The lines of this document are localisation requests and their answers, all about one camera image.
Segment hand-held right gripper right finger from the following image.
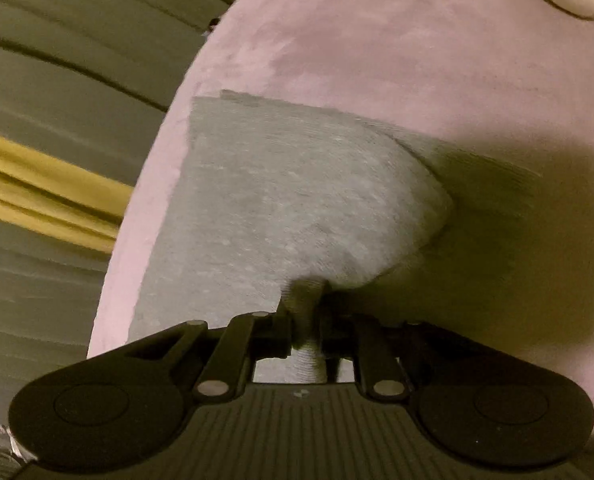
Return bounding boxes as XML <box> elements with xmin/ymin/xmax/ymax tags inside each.
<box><xmin>320</xmin><ymin>305</ymin><xmax>459</xmax><ymax>403</ymax></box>

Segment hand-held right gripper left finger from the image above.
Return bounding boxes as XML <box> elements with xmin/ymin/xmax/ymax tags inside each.
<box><xmin>126</xmin><ymin>309</ymin><xmax>297</xmax><ymax>404</ymax></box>

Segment grey pants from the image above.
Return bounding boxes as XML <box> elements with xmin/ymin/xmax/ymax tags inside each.
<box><xmin>127</xmin><ymin>89</ymin><xmax>544</xmax><ymax>386</ymax></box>

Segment green curtain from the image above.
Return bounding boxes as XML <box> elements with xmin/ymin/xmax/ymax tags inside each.
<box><xmin>0</xmin><ymin>200</ymin><xmax>124</xmax><ymax>443</ymax></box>
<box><xmin>0</xmin><ymin>0</ymin><xmax>257</xmax><ymax>162</ymax></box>

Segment purple blanket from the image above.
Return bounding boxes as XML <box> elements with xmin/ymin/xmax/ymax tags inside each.
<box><xmin>87</xmin><ymin>0</ymin><xmax>594</xmax><ymax>411</ymax></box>

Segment yellow curtain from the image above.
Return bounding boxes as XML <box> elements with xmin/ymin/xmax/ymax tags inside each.
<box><xmin>0</xmin><ymin>127</ymin><xmax>136</xmax><ymax>256</ymax></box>

